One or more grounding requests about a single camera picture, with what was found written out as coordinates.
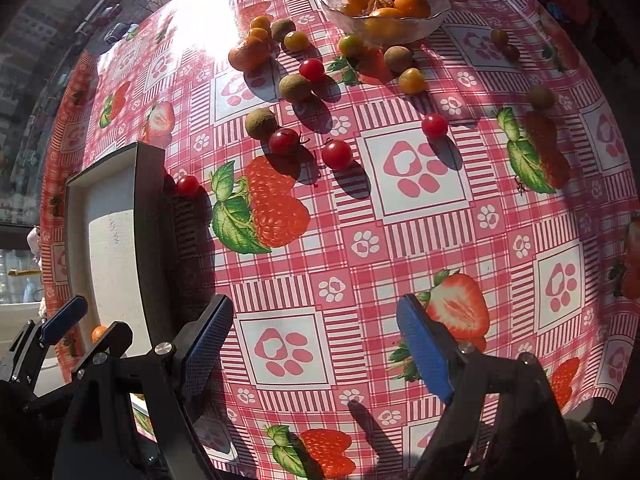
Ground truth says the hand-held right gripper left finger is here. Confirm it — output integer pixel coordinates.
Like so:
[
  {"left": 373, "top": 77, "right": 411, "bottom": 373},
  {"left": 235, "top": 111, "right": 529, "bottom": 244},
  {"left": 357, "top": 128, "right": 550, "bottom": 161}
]
[{"left": 52, "top": 294, "right": 235, "bottom": 480}]

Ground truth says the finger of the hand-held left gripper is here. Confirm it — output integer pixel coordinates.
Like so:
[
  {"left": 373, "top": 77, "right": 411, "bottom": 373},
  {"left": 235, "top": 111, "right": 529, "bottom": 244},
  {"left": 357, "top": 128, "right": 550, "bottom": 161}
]
[
  {"left": 71, "top": 321, "right": 134, "bottom": 386},
  {"left": 0, "top": 295, "right": 90, "bottom": 402}
]

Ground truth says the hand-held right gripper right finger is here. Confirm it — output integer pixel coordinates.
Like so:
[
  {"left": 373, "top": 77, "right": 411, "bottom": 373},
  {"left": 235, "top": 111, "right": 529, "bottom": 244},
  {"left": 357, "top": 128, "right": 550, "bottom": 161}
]
[{"left": 396, "top": 294, "right": 576, "bottom": 480}]

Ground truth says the black tray with white inside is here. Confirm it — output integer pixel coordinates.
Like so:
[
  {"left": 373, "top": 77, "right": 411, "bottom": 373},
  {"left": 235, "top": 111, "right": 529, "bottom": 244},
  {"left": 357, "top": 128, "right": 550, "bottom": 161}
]
[{"left": 65, "top": 141, "right": 173, "bottom": 361}]

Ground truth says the red checked printed tablecloth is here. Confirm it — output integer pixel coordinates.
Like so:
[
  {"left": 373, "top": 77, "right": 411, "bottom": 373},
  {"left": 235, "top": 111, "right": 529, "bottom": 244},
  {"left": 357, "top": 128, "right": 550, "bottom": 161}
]
[{"left": 39, "top": 0, "right": 640, "bottom": 480}]

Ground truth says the yellow cherry tomato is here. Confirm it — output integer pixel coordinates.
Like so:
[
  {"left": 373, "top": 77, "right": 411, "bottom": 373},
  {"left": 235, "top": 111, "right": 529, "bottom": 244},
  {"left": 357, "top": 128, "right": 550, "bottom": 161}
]
[
  {"left": 398, "top": 68, "right": 429, "bottom": 95},
  {"left": 283, "top": 30, "right": 310, "bottom": 53}
]

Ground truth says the yellow-green cherry tomato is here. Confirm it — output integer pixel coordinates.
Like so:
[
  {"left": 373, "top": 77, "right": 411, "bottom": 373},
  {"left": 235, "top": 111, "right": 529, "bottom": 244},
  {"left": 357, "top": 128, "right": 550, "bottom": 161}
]
[{"left": 338, "top": 34, "right": 366, "bottom": 59}]

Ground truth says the clear glass bowl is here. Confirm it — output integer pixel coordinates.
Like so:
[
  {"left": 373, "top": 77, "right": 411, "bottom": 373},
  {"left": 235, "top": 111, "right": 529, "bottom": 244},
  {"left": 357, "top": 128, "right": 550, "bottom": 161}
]
[{"left": 312, "top": 0, "right": 451, "bottom": 46}]

